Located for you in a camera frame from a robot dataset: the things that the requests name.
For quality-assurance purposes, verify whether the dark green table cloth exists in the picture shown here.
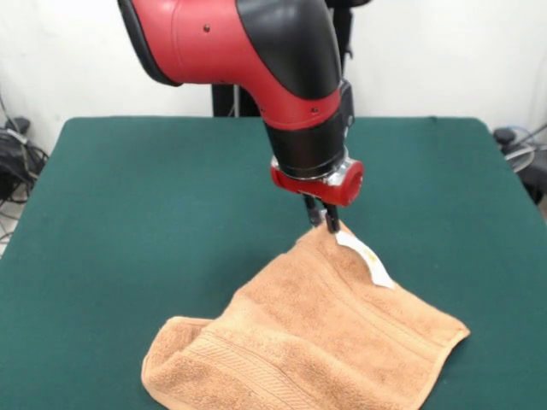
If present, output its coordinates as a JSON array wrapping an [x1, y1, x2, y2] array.
[[0, 115, 547, 410]]

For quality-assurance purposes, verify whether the black cable tangle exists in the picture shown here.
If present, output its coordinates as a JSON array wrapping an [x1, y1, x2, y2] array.
[[0, 127, 50, 206]]

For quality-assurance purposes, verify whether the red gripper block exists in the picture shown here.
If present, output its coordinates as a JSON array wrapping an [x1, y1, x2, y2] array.
[[268, 160, 365, 235]]

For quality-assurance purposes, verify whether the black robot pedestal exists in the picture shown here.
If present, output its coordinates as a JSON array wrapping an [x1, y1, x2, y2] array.
[[211, 0, 356, 118]]

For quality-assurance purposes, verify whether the peach terry towel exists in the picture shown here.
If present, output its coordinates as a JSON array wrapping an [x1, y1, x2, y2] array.
[[140, 221, 471, 410]]

